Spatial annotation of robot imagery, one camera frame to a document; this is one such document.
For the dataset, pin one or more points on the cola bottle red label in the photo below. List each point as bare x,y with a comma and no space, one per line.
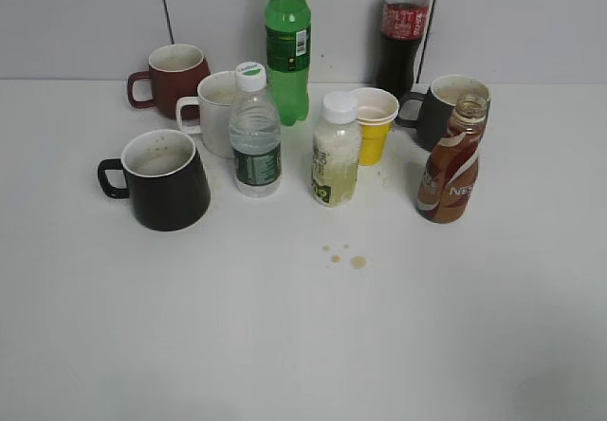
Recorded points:
403,25

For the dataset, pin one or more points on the brown Nescafe coffee bottle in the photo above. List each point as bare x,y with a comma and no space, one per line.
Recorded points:
452,167

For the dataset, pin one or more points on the dark grey mug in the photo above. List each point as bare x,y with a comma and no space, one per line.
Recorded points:
437,105

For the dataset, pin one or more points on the yellowish juice bottle white cap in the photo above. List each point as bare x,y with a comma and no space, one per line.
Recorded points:
337,140

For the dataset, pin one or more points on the clear water bottle green label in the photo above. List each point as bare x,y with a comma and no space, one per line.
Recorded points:
255,133

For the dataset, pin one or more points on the green soda bottle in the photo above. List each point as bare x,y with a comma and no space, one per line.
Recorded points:
288,46

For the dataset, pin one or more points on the dark red mug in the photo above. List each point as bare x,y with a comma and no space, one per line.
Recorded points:
174,71

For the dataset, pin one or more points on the yellow paper cup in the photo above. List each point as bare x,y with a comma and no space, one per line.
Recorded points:
374,136

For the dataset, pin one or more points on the black mug white interior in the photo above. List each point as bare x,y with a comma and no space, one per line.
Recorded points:
161,173

